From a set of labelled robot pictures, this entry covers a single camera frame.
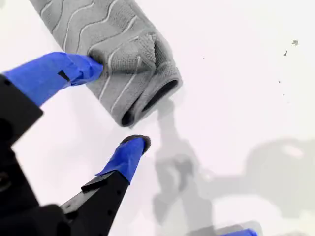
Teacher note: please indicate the grey striped towel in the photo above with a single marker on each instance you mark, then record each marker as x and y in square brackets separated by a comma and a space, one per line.
[98, 24]

